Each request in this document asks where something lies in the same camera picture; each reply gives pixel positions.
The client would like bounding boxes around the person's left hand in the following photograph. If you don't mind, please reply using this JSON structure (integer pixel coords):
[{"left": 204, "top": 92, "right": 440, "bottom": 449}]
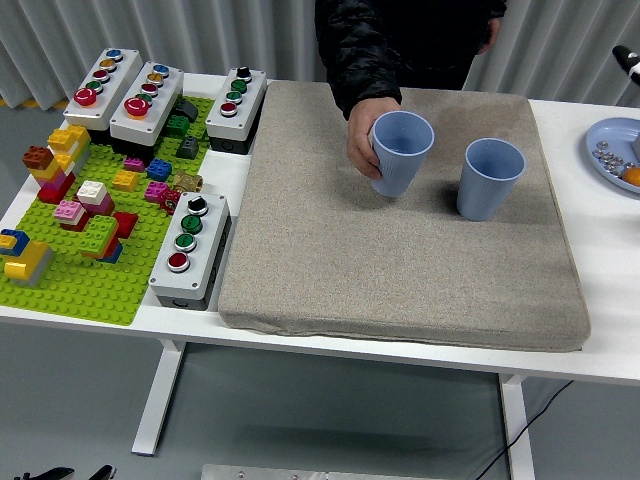
[{"left": 477, "top": 17, "right": 502, "bottom": 55}]

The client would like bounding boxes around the white pleated curtain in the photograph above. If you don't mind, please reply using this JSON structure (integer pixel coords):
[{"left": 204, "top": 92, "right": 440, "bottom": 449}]
[
  {"left": 462, "top": 0, "right": 640, "bottom": 107},
  {"left": 0, "top": 0, "right": 331, "bottom": 110}
]

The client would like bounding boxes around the five-button control box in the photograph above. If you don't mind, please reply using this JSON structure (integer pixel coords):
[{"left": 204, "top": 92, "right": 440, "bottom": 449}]
[
  {"left": 108, "top": 60, "right": 185, "bottom": 161},
  {"left": 62, "top": 47, "right": 144, "bottom": 146}
]

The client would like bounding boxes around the brown yellow red brick tower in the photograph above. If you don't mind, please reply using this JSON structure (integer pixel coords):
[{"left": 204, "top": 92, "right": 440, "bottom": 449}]
[{"left": 21, "top": 145, "right": 76, "bottom": 205}]

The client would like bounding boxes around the white table leg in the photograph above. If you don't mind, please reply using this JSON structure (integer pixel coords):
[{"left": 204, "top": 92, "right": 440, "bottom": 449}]
[
  {"left": 497, "top": 372, "right": 536, "bottom": 480},
  {"left": 130, "top": 339, "right": 187, "bottom": 457}
]

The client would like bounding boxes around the blue toy brick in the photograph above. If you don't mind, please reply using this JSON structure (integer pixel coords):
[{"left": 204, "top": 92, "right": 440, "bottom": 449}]
[{"left": 145, "top": 157, "right": 173, "bottom": 182}]

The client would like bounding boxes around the pink white red brick stack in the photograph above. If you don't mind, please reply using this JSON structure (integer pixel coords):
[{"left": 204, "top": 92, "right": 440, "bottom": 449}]
[{"left": 53, "top": 199, "right": 90, "bottom": 232}]

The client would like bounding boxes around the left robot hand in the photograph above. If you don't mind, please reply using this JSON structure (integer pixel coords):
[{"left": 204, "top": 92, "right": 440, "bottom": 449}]
[{"left": 14, "top": 464, "right": 116, "bottom": 480}]

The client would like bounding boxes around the blue yellow brick stack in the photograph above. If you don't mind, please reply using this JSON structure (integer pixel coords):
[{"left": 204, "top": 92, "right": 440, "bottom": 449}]
[{"left": 0, "top": 228, "right": 31, "bottom": 259}]

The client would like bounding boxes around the green studded baseplate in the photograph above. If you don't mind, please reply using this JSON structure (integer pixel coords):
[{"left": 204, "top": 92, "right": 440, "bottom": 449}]
[{"left": 0, "top": 93, "right": 217, "bottom": 327}]

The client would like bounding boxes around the blue ribbed cup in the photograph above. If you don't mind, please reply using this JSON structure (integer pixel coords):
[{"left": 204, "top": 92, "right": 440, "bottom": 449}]
[
  {"left": 455, "top": 138, "right": 526, "bottom": 222},
  {"left": 368, "top": 110, "right": 435, "bottom": 198}
]

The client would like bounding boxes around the blue plate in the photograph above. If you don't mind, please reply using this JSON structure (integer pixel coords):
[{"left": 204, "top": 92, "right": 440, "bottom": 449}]
[{"left": 585, "top": 116, "right": 640, "bottom": 194}]

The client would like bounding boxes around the yellow grey brick stack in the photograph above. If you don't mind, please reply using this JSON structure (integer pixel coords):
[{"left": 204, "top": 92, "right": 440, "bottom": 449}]
[{"left": 3, "top": 240, "right": 54, "bottom": 288}]

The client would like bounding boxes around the red toy brick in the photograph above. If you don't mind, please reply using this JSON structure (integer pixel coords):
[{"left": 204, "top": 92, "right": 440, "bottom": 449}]
[{"left": 113, "top": 211, "right": 139, "bottom": 238}]

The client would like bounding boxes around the brass valve fitting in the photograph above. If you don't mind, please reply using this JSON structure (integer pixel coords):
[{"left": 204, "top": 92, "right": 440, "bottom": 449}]
[{"left": 172, "top": 170, "right": 204, "bottom": 194}]

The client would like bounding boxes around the grey-brown fabric mat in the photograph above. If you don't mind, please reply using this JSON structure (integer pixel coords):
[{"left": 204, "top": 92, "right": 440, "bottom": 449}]
[{"left": 218, "top": 80, "right": 592, "bottom": 353}]

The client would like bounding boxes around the four-button control box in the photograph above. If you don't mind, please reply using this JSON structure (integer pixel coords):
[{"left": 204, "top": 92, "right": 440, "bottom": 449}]
[
  {"left": 147, "top": 191, "right": 233, "bottom": 312},
  {"left": 204, "top": 66, "right": 268, "bottom": 156}
]

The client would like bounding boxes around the yellow white green brick stack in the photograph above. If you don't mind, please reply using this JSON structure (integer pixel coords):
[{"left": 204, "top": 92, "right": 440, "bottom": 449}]
[{"left": 47, "top": 124, "right": 92, "bottom": 174}]

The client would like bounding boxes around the green orange blue brick stack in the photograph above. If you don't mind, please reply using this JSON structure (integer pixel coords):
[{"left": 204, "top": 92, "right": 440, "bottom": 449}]
[{"left": 77, "top": 214, "right": 124, "bottom": 265}]

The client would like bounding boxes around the green toy brick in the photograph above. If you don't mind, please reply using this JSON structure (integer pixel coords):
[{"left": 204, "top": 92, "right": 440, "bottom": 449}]
[{"left": 165, "top": 114, "right": 190, "bottom": 139}]

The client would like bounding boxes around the yellow toy brick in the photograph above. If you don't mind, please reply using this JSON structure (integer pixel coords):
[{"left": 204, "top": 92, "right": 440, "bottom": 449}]
[{"left": 112, "top": 169, "right": 139, "bottom": 193}]

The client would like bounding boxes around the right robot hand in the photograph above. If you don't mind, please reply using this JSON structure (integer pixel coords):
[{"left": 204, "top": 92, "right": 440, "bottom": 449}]
[{"left": 612, "top": 44, "right": 640, "bottom": 81}]

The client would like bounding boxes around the person's right hand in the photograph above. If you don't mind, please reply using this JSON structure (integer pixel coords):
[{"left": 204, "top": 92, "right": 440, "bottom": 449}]
[{"left": 346, "top": 97, "right": 404, "bottom": 181}]

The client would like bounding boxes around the black floor cable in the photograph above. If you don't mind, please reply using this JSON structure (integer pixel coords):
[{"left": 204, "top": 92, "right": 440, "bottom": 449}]
[{"left": 473, "top": 379, "right": 575, "bottom": 480}]

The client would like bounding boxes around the person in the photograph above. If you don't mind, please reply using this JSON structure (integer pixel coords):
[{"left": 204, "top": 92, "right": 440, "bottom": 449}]
[{"left": 313, "top": 0, "right": 509, "bottom": 121}]

